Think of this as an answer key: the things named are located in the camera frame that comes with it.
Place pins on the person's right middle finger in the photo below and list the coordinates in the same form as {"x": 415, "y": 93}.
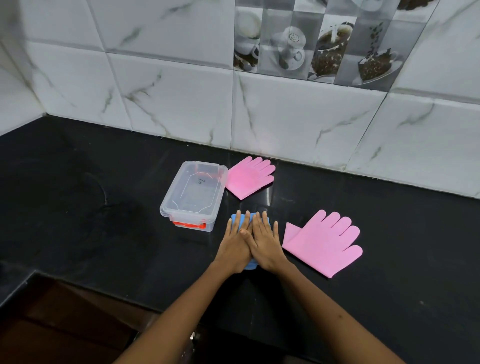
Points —
{"x": 266, "y": 225}

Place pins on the pink rubber glove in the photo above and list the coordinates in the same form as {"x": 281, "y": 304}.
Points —
{"x": 247, "y": 178}
{"x": 322, "y": 243}

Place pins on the person's left middle finger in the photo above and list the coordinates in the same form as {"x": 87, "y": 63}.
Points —
{"x": 245, "y": 223}

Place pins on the person's right hand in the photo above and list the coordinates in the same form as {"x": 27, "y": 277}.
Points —
{"x": 268, "y": 251}

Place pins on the red box latch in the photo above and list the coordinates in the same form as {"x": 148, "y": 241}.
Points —
{"x": 187, "y": 224}

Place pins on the person's right little finger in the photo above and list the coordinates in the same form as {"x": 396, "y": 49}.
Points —
{"x": 276, "y": 232}

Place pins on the person's left forearm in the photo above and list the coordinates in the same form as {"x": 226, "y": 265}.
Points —
{"x": 176, "y": 322}

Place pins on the person's right thumb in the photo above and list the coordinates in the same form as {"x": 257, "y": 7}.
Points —
{"x": 248, "y": 239}

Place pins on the person's right forearm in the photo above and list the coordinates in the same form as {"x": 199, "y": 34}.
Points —
{"x": 330, "y": 318}

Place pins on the clear plastic storage box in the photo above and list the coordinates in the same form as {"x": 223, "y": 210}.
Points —
{"x": 195, "y": 210}

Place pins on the clear plastic box lid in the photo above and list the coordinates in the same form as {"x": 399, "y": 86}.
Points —
{"x": 193, "y": 187}

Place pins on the person's left hand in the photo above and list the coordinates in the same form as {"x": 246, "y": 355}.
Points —
{"x": 232, "y": 253}

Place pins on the person's left little finger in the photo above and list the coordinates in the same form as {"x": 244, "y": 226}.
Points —
{"x": 229, "y": 230}

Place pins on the blue cloth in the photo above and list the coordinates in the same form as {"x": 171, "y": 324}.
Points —
{"x": 250, "y": 266}

